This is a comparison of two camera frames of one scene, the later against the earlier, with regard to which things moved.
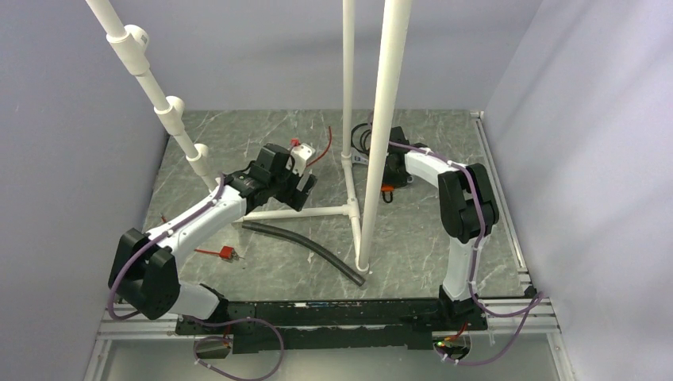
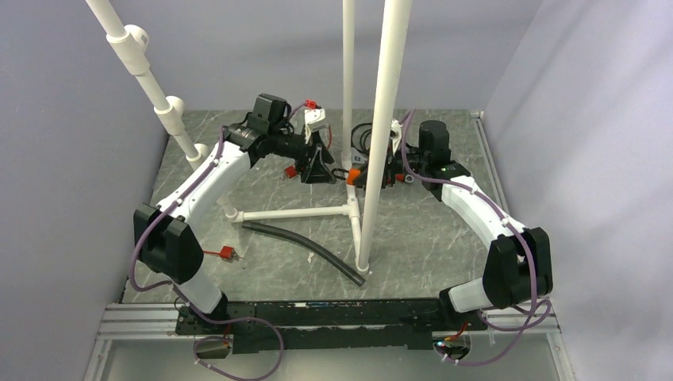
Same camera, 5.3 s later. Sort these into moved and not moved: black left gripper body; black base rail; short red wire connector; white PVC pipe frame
Moved: black left gripper body
Not moved: short red wire connector; white PVC pipe frame; black base rail
